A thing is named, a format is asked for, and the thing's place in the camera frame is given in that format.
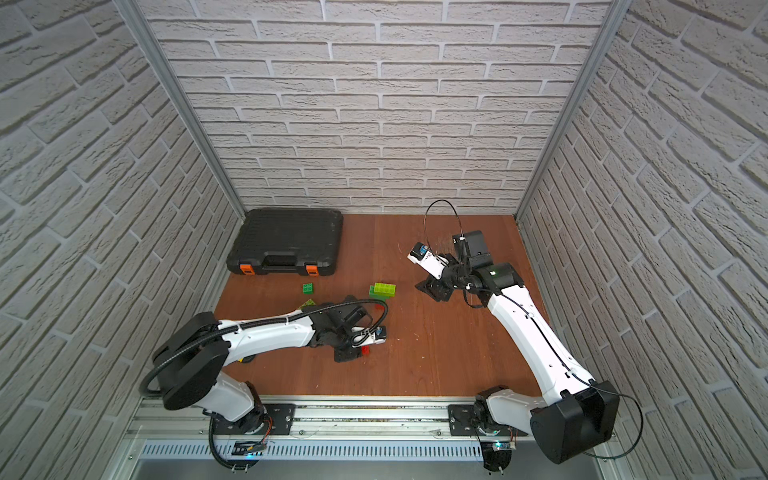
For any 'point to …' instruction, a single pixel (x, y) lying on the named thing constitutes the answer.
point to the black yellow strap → (247, 359)
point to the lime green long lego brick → (385, 289)
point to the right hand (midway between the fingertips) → (432, 273)
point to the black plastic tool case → (288, 240)
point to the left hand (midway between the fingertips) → (362, 343)
